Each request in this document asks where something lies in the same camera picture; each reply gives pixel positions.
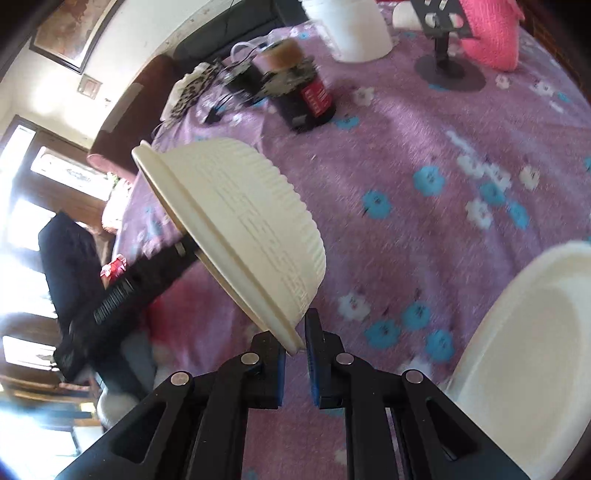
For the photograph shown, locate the black leather sofa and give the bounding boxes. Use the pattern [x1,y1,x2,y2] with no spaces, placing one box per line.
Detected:
[172,0,308,72]

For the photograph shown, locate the white paper bowl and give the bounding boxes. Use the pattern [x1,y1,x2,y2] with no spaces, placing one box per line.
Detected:
[446,241,590,479]

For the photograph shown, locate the black motor with wires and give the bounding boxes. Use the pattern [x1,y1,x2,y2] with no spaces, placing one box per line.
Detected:
[204,42,266,125]

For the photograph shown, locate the cream hinged clamshell bowl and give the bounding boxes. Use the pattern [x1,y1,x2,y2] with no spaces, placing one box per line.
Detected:
[132,138,327,355]

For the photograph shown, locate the white plastic jar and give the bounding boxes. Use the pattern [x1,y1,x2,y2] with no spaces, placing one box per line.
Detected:
[301,0,394,63]

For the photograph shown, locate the brown armchair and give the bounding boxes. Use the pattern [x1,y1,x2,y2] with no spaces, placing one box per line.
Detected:
[87,55,180,183]

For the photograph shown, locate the leopard print cloth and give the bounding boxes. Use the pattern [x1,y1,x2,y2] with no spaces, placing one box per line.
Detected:
[168,64,221,120]

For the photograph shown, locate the black phone stand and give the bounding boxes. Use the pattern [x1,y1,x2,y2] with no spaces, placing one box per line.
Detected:
[411,0,486,92]

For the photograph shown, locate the black motor with wooden roller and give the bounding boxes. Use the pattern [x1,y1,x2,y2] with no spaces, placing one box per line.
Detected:
[254,38,335,133]

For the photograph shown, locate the framed wall painting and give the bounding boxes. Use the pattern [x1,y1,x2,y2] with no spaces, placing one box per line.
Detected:
[29,0,123,74]

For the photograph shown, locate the pink sleeved bottle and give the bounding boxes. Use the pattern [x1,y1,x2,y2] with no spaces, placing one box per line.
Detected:
[461,0,525,72]

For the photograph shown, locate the red glass plate with sticker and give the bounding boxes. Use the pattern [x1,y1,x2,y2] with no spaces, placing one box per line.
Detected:
[143,262,216,353]

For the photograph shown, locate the white cloth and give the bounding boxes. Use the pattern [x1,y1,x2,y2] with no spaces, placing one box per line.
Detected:
[160,62,209,121]

